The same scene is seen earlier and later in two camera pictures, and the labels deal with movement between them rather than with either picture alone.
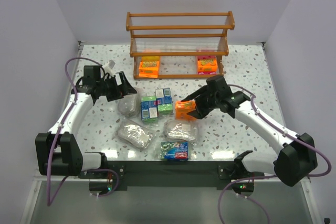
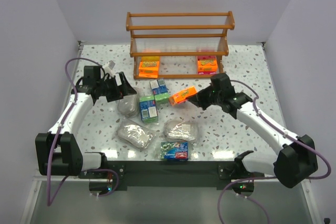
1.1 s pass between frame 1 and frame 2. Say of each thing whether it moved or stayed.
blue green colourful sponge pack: stayed
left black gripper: stayed
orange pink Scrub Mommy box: stayed
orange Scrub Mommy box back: moved
